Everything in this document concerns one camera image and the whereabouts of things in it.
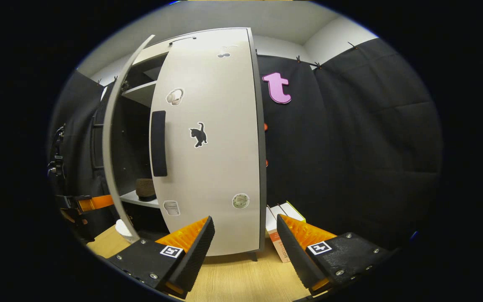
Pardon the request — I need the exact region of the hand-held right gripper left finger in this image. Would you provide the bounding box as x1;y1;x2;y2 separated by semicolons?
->
106;216;216;299

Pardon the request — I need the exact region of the white and orange box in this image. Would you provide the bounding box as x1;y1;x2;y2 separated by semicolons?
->
267;230;291;264

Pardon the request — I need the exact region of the black backdrop cloth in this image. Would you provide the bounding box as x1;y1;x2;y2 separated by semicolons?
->
48;38;443;252

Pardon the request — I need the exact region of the black left door handle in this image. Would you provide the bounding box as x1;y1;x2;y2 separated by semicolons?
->
91;111;104;171

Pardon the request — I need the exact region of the white cabinet door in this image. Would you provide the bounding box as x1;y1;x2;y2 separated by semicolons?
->
149;45;267;256
102;34;157;244

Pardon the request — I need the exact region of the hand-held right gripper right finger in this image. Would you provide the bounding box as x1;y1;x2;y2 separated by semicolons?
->
276;214;393;296

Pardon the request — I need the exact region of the brown fuzzy shoe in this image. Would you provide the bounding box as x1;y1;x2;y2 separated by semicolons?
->
136;178;157;202

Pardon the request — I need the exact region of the white cabinet shelf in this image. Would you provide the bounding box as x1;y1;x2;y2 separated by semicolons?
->
121;81;157;108
120;190;160;209

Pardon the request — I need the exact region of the white shoe cabinet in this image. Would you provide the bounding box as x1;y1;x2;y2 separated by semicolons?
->
112;28;267;261

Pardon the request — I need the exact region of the white and yellow box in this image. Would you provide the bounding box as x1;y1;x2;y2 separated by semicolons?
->
267;201;306;235

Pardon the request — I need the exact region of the white cabinet drawer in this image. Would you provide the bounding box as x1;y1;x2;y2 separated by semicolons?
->
132;28;251;67

